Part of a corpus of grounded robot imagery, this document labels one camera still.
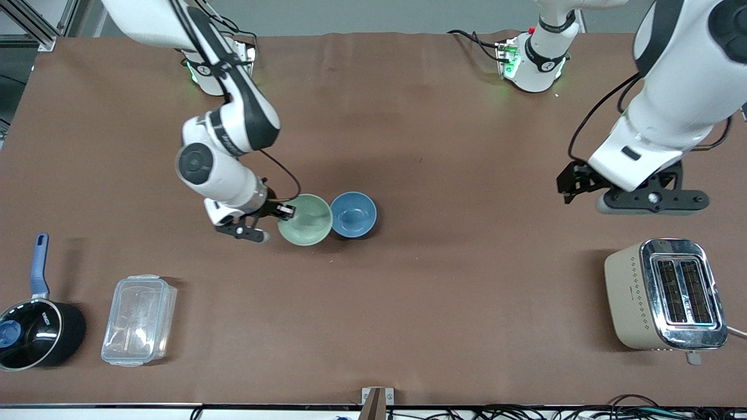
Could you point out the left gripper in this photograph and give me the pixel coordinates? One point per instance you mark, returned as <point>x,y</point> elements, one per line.
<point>579,178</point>

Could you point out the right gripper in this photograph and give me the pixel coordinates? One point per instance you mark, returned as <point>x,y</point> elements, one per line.
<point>270,207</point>

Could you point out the green bowl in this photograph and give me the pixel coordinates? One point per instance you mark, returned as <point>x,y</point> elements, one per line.
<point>306,221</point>

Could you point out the blue bowl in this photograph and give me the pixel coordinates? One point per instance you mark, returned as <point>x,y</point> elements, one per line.
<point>353,214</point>

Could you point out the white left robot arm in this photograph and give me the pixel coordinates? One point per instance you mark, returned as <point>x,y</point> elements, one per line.
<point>683,87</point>

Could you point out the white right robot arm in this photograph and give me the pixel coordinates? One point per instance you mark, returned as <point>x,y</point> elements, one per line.
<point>216,169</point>

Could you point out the beige chrome toaster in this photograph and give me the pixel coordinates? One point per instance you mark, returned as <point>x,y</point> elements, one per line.
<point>636,297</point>

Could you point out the clear plastic food container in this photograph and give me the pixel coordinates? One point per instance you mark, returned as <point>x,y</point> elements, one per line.
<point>139,319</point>

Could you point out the glass lid blue knob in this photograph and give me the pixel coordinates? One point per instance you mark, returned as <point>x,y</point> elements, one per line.
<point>9,335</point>

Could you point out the metal table edge bracket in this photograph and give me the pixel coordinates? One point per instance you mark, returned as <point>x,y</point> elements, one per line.
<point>377,402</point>

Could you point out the aluminium frame profile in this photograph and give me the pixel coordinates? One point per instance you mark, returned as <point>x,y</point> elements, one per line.
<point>35,26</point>

